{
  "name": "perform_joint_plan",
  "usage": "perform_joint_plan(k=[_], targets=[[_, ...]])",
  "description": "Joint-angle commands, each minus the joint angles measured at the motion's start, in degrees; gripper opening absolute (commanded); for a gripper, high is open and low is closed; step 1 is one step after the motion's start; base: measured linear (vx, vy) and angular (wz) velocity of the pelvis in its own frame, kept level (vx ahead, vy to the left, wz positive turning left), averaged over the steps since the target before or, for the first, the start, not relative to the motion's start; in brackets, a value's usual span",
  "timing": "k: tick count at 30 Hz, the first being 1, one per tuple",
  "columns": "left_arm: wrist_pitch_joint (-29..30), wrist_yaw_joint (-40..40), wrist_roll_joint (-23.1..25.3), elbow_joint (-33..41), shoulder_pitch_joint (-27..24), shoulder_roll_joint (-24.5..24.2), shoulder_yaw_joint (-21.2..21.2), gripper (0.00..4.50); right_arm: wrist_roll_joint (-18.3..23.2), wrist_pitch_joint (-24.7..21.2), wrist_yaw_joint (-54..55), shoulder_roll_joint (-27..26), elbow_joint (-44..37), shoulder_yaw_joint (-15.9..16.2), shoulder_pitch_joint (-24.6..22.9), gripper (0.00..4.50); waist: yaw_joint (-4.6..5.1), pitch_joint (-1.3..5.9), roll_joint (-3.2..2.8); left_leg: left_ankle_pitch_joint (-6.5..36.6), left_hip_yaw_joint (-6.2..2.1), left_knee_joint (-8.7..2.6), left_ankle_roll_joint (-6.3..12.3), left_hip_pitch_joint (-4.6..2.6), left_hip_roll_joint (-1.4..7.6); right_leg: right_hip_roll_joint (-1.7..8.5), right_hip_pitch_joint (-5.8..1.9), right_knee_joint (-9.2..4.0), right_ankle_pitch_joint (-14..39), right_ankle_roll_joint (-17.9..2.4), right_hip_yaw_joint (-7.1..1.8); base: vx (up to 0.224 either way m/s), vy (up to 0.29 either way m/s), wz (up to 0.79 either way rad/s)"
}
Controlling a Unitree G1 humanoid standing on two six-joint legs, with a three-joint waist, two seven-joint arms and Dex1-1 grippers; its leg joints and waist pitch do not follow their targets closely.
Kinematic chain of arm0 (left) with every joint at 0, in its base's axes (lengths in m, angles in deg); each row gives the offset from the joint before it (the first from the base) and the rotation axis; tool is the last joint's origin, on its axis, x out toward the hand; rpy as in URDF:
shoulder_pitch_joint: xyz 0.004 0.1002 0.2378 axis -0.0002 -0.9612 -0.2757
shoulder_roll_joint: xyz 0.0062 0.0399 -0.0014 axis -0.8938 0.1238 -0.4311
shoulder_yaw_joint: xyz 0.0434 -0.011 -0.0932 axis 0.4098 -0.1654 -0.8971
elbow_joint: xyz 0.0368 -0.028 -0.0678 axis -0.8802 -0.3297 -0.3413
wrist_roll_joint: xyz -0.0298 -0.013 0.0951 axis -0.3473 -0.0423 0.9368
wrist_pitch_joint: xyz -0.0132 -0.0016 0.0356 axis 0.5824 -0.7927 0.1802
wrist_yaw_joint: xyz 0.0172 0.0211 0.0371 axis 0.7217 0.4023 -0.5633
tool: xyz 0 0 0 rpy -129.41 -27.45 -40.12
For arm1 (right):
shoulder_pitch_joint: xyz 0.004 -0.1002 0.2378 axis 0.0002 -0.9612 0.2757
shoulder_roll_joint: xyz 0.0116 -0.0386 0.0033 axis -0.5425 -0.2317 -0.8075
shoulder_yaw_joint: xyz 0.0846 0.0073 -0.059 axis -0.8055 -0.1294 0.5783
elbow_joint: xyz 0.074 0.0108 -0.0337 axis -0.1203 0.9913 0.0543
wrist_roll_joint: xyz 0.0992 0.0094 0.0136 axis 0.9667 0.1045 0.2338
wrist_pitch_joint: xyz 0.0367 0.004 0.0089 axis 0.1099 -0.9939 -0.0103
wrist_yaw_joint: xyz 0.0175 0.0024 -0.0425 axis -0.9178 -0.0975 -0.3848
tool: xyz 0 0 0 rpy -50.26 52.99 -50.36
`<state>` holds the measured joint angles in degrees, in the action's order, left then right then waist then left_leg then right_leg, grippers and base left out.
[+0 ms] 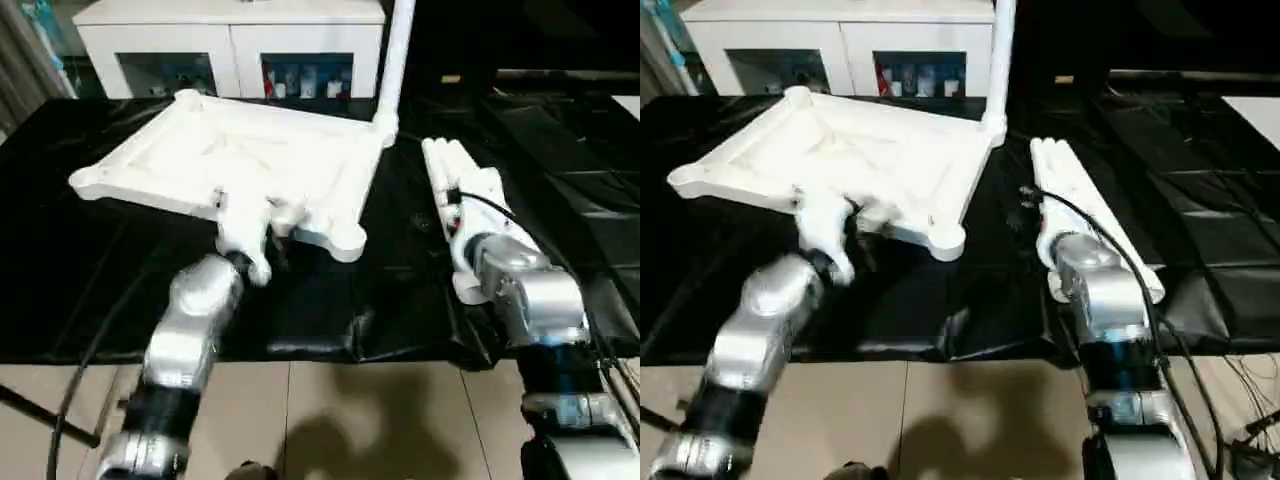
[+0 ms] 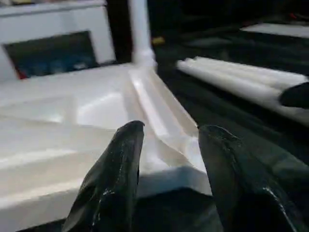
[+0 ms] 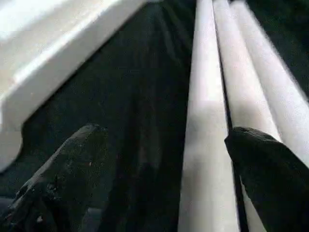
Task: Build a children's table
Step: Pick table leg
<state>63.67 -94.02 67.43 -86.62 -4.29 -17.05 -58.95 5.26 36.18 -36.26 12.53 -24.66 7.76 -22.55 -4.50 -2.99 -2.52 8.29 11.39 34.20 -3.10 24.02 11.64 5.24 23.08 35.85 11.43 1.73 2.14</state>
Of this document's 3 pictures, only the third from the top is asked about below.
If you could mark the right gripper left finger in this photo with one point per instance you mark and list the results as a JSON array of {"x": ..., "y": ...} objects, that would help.
[{"x": 63, "y": 183}]

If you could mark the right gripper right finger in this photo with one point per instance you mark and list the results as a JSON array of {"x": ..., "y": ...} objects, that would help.
[{"x": 275, "y": 188}]

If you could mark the white plastic table top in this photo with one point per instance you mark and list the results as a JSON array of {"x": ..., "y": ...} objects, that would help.
[{"x": 48, "y": 38}]

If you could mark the black work mat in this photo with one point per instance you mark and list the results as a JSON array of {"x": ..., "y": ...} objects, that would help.
[{"x": 135, "y": 96}]

